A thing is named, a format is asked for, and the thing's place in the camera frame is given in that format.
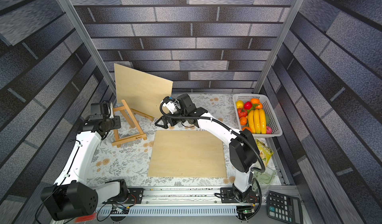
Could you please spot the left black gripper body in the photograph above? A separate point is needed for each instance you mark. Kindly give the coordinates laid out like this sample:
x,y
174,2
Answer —
x,y
114,122

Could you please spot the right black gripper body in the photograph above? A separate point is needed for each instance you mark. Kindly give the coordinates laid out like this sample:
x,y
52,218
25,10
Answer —
x,y
168,120

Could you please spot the plywood board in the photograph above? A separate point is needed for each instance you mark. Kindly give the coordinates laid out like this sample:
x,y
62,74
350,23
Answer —
x,y
190,154
141,91

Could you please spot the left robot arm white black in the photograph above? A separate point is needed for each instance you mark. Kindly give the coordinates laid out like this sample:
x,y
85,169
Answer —
x,y
70,197

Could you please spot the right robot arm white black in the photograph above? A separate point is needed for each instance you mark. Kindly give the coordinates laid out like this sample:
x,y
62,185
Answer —
x,y
244,154

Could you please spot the yellow toy lemon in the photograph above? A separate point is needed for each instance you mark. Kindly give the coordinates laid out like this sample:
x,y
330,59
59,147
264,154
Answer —
x,y
239,104

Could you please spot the small orange toy fruit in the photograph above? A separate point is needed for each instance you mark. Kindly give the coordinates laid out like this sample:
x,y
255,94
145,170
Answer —
x,y
243,121

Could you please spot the red toy apple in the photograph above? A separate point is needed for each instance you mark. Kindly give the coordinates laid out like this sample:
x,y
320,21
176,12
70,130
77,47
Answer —
x,y
248,106

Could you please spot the orange toy fruit top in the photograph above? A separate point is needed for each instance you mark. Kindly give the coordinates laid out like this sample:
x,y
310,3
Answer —
x,y
256,104

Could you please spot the yellow toy banana bunch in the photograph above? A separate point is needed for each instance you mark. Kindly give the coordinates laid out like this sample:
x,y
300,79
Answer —
x,y
257,121

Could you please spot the yellow snack bag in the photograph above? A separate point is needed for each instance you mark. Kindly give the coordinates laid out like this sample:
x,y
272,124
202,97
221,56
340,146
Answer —
x,y
265,152

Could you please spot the white plastic basket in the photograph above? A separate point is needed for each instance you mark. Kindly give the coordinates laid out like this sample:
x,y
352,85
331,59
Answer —
x,y
273,122

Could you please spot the green plastic container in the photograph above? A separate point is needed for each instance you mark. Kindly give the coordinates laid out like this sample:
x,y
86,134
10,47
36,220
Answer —
x,y
265,178

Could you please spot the black calculator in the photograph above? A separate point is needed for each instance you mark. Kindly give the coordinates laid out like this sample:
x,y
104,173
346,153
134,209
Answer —
x,y
284,208

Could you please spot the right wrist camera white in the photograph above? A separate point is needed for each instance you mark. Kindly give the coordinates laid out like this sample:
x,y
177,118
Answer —
x,y
172,105

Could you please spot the aluminium rail base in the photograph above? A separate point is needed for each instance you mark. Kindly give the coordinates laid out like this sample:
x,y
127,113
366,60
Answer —
x,y
194,205

